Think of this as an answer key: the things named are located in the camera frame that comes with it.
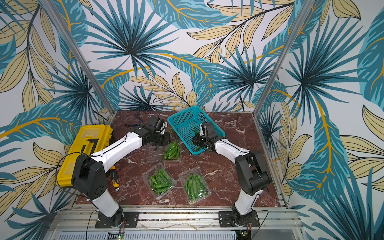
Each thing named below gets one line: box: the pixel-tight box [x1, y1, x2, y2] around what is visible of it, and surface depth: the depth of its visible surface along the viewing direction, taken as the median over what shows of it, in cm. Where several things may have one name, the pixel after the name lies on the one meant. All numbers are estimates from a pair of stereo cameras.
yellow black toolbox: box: [56, 124, 114, 187], surface depth 83 cm
